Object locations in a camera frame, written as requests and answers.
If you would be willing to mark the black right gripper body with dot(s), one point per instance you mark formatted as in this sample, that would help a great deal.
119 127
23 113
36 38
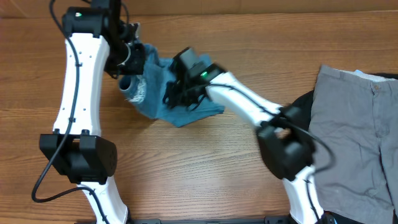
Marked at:
180 96

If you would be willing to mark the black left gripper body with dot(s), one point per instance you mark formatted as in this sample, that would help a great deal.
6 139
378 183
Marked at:
122 60

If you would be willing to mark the light blue denim jeans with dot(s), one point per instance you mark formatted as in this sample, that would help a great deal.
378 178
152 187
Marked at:
149 93

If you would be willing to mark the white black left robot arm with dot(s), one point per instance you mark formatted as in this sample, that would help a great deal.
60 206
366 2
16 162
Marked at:
97 43

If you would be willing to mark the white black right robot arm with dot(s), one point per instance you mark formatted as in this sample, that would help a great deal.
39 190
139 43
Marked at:
290 152

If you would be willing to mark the black garment under grey trousers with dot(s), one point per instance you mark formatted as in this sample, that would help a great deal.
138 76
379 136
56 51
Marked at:
305 101

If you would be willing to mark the grey trousers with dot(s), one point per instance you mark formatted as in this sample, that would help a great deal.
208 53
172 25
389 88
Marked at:
355 114

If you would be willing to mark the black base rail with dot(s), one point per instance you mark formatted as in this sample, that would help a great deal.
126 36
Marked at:
265 220

